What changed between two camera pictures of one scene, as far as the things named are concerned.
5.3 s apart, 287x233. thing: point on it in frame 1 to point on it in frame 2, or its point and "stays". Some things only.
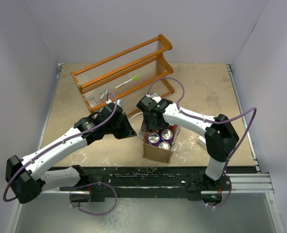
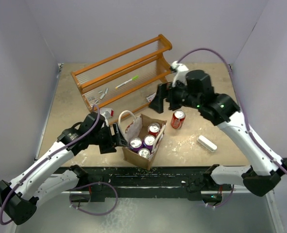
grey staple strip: x=106 y=91 stays
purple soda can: x=164 y=145 to x=144 y=152
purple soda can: x=167 y=135 to x=148 y=141
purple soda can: x=153 y=139 to x=136 y=143
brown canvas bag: x=154 y=153 to x=142 y=135
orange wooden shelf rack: x=136 y=72 stays
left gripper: x=127 y=131 to x=109 y=146
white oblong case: x=201 y=140 stays
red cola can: x=172 y=126 to x=153 y=129
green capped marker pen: x=134 y=78 stays
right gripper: x=150 y=125 to x=162 y=91
